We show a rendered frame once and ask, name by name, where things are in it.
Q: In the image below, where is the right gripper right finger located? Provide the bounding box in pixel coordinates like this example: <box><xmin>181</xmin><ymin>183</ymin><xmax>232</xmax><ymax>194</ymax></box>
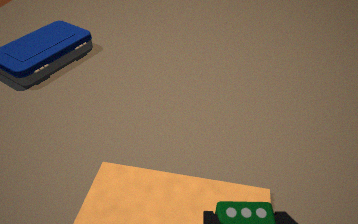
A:
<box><xmin>274</xmin><ymin>211</ymin><xmax>298</xmax><ymax>224</ymax></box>

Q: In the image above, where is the tan flat mat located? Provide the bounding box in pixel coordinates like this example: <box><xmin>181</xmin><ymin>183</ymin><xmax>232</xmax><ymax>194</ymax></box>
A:
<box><xmin>74</xmin><ymin>162</ymin><xmax>270</xmax><ymax>224</ymax></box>

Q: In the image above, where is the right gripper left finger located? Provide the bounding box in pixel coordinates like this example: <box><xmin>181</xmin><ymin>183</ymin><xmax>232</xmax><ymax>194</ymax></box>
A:
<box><xmin>203</xmin><ymin>211</ymin><xmax>220</xmax><ymax>224</ymax></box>

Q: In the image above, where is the green die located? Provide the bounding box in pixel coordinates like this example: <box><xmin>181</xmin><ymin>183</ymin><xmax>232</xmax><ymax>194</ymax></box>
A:
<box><xmin>215</xmin><ymin>201</ymin><xmax>276</xmax><ymax>224</ymax></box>

